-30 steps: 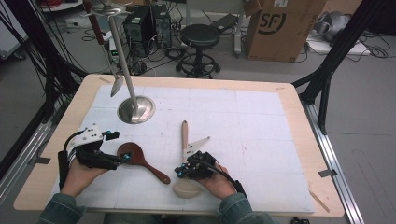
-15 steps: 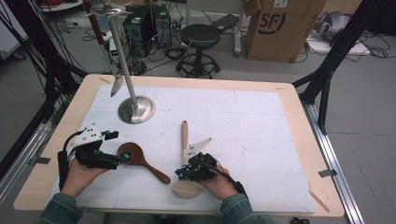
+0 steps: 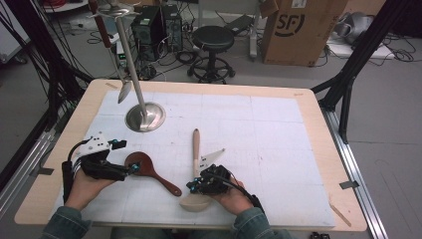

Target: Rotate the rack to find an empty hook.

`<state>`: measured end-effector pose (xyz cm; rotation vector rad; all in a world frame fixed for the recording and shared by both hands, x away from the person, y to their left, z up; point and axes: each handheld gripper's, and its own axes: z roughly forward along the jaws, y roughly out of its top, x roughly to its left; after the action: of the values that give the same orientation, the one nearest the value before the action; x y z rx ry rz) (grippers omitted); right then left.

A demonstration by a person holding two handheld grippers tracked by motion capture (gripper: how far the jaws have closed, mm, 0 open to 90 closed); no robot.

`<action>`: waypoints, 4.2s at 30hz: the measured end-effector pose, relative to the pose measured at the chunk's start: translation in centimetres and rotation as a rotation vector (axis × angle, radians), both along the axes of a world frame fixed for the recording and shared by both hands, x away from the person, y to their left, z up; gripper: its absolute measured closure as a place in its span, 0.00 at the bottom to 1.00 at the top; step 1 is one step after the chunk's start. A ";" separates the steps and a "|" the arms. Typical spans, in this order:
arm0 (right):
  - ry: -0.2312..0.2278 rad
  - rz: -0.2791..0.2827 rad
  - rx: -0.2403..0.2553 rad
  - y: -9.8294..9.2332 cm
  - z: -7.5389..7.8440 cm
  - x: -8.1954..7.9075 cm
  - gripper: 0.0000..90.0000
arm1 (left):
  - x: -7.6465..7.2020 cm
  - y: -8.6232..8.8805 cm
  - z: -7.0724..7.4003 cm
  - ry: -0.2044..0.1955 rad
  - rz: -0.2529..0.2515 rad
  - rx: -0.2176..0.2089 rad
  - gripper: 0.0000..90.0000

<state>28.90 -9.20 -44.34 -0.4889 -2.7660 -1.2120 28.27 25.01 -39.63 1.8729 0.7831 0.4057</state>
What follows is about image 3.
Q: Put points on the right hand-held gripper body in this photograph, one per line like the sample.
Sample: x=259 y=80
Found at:
x=214 y=181

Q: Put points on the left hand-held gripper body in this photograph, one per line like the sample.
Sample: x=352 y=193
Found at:
x=99 y=166

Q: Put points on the dark wooden rice spoon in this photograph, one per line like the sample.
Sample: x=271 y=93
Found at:
x=151 y=167

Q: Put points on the beige ladle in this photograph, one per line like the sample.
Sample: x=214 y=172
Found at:
x=196 y=142

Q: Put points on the steel utensil rack stand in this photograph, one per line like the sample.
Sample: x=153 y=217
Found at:
x=146 y=116

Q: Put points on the person's right hand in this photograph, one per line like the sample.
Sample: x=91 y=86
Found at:
x=234 y=199

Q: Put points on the person's left hand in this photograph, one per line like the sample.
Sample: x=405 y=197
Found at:
x=84 y=192

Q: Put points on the grey tape piece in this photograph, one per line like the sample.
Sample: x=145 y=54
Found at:
x=45 y=171
x=349 y=184

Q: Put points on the white grid mat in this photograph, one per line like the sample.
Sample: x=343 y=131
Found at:
x=265 y=132

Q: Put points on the power supply with green display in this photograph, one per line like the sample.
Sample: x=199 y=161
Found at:
x=121 y=58

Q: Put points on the large black computer tower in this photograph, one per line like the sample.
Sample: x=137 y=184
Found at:
x=147 y=33

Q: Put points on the slim black computer tower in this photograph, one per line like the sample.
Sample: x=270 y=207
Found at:
x=172 y=28

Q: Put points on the thin wooden stick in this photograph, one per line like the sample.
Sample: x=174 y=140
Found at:
x=340 y=215

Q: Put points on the black round stool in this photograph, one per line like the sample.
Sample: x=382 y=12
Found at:
x=212 y=38

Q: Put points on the black flat device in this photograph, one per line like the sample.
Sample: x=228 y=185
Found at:
x=239 y=24

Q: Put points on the cardboard box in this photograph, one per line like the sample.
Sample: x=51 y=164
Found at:
x=298 y=40

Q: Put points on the white board on floor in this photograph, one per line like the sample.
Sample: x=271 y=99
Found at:
x=365 y=51

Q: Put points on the grey plastic shell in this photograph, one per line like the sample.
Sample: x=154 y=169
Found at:
x=353 y=26

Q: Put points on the aluminium frame rail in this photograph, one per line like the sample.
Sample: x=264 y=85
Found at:
x=23 y=172
x=351 y=166

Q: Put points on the white desk frame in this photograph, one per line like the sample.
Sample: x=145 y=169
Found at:
x=254 y=40

